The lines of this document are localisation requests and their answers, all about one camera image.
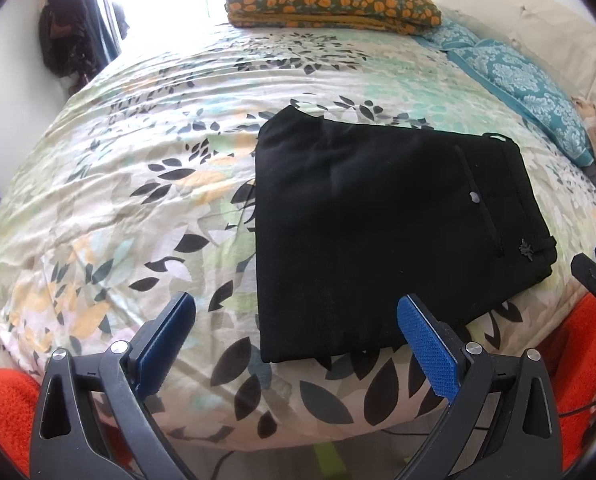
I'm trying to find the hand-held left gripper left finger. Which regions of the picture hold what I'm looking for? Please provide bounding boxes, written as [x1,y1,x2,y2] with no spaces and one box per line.
[29,291,199,480]

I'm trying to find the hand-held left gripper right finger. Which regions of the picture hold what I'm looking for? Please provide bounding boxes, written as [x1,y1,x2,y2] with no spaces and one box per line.
[397,295,564,480]

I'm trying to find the black pants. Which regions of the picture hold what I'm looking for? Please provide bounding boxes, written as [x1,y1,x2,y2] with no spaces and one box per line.
[254,105,559,365]

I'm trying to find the beige cloth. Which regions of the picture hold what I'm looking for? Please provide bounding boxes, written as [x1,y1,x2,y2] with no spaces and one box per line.
[572,99,596,171]

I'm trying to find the yellow green floor item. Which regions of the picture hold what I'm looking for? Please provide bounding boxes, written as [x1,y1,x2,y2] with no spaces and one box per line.
[312,442,349,480]

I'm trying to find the person's orange fleece clothing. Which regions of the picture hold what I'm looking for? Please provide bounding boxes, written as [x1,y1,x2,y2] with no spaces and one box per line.
[0,295,596,480]

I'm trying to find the teal damask pillow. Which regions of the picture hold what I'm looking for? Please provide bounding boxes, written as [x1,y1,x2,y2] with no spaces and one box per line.
[418,22,484,53]
[448,40,595,167]

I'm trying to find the bed with leaf print sheet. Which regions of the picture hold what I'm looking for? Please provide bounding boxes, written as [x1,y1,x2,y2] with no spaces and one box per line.
[0,22,596,446]

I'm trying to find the cream padded headboard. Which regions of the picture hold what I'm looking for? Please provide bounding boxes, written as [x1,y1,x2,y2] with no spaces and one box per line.
[428,0,596,106]

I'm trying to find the blue curtain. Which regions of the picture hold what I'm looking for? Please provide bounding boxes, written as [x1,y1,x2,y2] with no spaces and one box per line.
[80,0,126,68]

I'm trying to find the dark hanging clothes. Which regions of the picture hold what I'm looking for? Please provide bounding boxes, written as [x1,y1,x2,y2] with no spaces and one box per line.
[37,0,96,81]

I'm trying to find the black cable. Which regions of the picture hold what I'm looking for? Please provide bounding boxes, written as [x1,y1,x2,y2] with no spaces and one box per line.
[553,390,596,417]

